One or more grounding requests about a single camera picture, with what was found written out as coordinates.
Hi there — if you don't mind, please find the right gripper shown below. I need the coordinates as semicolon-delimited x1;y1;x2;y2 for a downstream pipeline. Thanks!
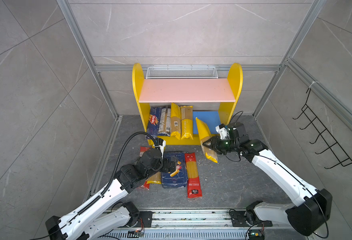
202;135;240;155

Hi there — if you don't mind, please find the clear spaghetti bag white label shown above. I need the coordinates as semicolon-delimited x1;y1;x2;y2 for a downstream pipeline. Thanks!
158;106;171;137

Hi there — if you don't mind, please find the yellow Pastatime spaghetti bag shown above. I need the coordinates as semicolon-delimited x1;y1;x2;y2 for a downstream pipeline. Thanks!
181;106;193;140

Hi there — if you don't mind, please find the blue Barilla spaghetti box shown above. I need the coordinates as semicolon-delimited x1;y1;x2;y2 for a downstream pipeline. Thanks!
147;107;163;138

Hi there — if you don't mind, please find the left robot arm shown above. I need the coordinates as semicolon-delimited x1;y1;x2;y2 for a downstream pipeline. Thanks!
46;132;177;240

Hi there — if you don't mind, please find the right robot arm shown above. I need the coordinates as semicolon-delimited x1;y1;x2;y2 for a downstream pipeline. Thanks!
196;119;332;236

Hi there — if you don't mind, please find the yellow shelf unit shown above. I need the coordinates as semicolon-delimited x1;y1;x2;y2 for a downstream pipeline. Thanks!
132;63;243;131

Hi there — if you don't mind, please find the blue Barilla rigatoni box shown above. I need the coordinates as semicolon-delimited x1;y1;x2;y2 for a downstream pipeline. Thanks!
161;152;188;189

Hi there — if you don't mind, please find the red spaghetti bag left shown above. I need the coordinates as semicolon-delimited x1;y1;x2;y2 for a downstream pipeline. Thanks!
138;147;150;190

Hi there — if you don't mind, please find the red spaghetti bag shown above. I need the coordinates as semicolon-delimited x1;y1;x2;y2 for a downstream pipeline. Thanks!
185;153;203;199
138;147;150;190

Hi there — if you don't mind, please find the red spaghetti bag centre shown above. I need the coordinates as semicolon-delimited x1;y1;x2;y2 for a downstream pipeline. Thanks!
185;153;203;199

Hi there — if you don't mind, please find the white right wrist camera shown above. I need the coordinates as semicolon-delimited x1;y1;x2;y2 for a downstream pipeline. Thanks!
216;124;230;140

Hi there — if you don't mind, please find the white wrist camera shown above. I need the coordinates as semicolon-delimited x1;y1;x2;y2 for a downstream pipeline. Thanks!
154;138;166;157
216;124;230;140

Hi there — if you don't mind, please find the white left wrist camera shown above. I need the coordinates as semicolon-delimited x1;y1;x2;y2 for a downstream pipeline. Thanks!
154;138;166;157

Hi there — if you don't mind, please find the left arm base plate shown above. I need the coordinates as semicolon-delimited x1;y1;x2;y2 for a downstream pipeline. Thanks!
121;211;153;228

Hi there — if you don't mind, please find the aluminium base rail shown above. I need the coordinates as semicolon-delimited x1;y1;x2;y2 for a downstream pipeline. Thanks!
94;209;306;240

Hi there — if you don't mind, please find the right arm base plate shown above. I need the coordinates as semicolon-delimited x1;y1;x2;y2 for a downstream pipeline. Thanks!
229;209;273;227

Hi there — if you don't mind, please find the white wire mesh basket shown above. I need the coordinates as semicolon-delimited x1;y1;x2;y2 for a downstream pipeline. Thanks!
146;67;219;79

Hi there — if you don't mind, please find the black wire wall rack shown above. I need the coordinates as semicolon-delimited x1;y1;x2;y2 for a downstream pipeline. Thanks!
292;88;352;170

